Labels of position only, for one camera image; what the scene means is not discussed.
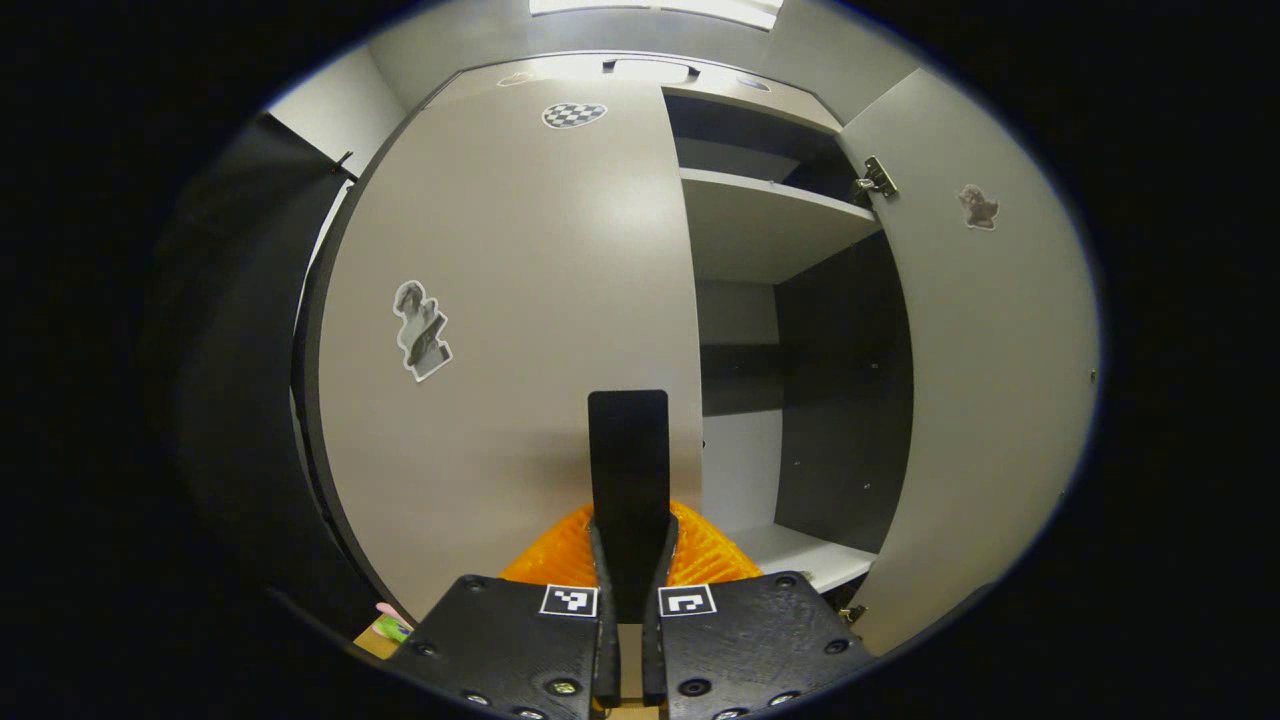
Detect large ceiling light panel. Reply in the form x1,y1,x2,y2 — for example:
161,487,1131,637
528,0,783,31

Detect black door handle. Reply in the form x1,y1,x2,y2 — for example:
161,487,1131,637
588,390,671,626

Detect beige double-door shoe cabinet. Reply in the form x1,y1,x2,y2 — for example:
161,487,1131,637
290,50,1101,661

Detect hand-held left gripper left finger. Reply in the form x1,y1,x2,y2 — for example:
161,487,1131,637
385,500,623,720

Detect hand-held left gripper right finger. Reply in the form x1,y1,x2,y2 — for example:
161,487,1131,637
640,500,881,720

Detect grey cabinet shelf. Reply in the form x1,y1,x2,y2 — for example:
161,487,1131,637
722,522,881,594
680,167,883,286

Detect beige cabinet door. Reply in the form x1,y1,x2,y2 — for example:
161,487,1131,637
305,65,706,626
838,65,1101,658

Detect beige cabinet drawer front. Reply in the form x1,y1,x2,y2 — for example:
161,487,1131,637
430,52,843,133

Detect black backdrop cloth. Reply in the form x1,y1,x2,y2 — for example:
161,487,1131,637
165,112,386,641

